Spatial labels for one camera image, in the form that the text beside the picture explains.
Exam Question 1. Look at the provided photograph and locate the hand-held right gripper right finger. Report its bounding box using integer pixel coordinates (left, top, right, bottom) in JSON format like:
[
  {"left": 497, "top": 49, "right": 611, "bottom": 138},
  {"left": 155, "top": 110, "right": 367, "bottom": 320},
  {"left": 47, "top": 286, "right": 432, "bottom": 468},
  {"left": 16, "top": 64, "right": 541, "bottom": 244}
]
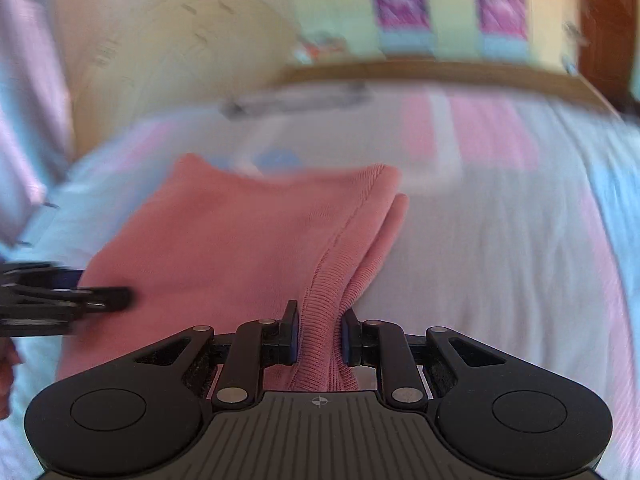
[{"left": 340, "top": 306, "right": 507, "bottom": 409}]

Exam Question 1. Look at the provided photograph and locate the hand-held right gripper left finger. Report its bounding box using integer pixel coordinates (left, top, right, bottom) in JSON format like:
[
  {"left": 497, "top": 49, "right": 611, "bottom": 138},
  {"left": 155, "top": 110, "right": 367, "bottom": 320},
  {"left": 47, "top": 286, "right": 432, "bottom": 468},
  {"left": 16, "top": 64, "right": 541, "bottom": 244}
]
[{"left": 133, "top": 300, "right": 301, "bottom": 411}]

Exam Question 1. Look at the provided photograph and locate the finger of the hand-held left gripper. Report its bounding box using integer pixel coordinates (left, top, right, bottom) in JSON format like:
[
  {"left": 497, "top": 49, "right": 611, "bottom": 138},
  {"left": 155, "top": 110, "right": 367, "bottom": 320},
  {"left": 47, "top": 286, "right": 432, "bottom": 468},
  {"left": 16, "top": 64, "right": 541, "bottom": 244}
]
[
  {"left": 10, "top": 286, "right": 134, "bottom": 315},
  {"left": 0, "top": 261, "right": 86, "bottom": 292}
]

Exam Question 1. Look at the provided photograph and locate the pink knit sweater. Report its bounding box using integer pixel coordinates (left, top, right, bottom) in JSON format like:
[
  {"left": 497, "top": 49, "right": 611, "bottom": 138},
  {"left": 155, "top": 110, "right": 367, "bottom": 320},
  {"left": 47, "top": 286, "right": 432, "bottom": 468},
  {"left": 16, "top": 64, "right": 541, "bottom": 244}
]
[{"left": 55, "top": 153, "right": 411, "bottom": 393}]

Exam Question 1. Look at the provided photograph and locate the person's left hand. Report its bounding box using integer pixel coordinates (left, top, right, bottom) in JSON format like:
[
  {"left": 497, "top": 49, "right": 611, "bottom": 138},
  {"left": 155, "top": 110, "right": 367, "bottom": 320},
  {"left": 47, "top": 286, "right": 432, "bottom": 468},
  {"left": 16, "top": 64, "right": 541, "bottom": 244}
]
[{"left": 0, "top": 337, "right": 24, "bottom": 420}]

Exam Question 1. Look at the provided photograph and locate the pale pink cloth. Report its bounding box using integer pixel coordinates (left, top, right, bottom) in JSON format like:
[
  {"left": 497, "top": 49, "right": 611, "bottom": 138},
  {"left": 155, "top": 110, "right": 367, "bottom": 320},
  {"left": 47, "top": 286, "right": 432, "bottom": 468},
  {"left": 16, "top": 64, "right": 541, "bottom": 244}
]
[{"left": 0, "top": 0, "right": 76, "bottom": 248}]

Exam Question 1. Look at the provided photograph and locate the pastel patchwork bed sheet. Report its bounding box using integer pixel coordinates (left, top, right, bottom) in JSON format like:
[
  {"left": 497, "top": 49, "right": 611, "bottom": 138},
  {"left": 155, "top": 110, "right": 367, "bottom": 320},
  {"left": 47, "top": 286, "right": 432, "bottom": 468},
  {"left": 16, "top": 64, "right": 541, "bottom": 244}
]
[{"left": 0, "top": 80, "right": 640, "bottom": 480}]

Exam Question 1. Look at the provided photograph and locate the cream arched headboard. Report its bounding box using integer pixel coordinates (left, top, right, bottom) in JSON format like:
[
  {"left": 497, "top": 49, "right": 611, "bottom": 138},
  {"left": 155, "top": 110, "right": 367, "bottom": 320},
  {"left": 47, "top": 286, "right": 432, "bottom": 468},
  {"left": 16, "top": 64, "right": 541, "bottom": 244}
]
[{"left": 62, "top": 0, "right": 303, "bottom": 166}]

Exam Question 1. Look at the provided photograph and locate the pink calendar poster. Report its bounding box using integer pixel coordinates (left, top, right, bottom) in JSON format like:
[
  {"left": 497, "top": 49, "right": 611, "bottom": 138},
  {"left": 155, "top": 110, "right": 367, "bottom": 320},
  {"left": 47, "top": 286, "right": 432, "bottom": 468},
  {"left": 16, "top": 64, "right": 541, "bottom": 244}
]
[
  {"left": 366, "top": 0, "right": 437, "bottom": 57},
  {"left": 474, "top": 0, "right": 532, "bottom": 57}
]

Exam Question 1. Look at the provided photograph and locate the cream wardrobe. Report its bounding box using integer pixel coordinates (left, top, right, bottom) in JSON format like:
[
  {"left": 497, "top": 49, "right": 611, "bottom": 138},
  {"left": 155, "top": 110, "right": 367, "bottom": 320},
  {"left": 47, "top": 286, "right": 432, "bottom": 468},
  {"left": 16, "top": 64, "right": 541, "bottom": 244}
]
[{"left": 292, "top": 0, "right": 583, "bottom": 70}]

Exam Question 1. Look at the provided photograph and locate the brown wooden door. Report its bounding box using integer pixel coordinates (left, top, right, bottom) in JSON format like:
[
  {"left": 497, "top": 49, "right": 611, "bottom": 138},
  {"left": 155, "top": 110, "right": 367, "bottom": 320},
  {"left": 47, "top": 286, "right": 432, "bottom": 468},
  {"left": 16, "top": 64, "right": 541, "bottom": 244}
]
[{"left": 574, "top": 0, "right": 640, "bottom": 111}]

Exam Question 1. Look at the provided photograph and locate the wooden bed frame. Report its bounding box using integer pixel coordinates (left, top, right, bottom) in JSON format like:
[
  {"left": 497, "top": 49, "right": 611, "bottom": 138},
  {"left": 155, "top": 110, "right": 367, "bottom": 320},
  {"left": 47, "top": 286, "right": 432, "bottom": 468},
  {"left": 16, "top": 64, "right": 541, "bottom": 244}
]
[{"left": 274, "top": 59, "right": 618, "bottom": 113}]

